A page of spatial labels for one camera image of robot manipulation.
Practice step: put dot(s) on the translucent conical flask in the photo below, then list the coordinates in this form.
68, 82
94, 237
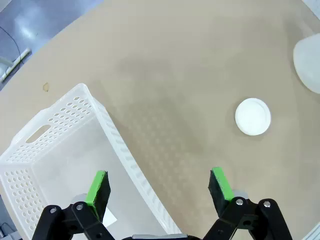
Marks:
308, 65

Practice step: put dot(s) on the white round lid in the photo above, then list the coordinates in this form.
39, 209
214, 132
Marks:
252, 117

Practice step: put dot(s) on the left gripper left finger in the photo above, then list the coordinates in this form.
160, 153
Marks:
96, 197

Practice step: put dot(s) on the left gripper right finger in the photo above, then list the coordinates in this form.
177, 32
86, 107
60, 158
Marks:
222, 190

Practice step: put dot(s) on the white perforated plastic basket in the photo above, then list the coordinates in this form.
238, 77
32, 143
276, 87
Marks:
62, 150

